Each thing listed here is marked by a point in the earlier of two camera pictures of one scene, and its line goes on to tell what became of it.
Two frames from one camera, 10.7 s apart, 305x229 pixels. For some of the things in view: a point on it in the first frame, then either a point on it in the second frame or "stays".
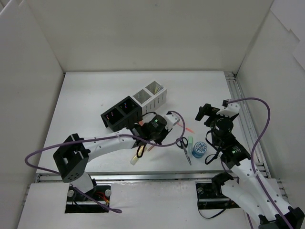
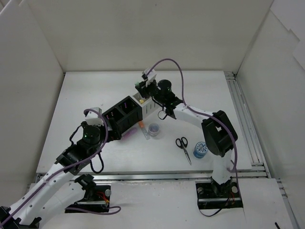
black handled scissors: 183,144 stays
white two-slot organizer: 151,97 stays
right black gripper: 209,111 -> 145,89
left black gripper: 138,131 -> 110,130
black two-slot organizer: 122,115 stays
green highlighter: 190,144 -> 137,84
